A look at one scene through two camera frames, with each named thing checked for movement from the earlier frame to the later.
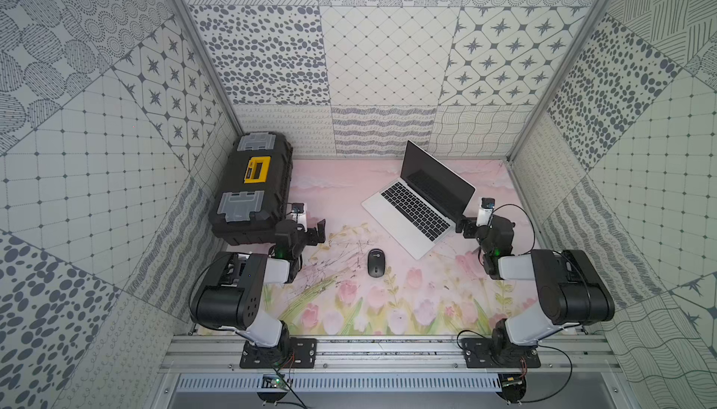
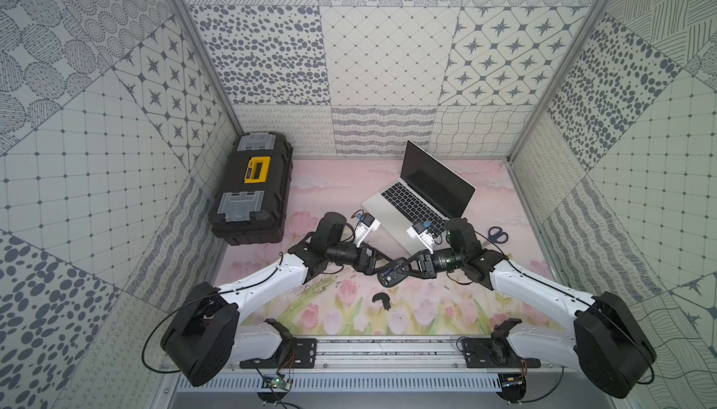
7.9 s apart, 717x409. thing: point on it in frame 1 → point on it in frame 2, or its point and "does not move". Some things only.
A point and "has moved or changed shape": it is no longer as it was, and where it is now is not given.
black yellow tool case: [253, 190] does not move
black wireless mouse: [376, 262] has moved or changed shape
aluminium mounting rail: [389, 355] does not move
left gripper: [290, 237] → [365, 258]
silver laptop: [420, 212] does not move
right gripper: [470, 224] → [425, 264]
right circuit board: [513, 385] does not move
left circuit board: [272, 381] does not move
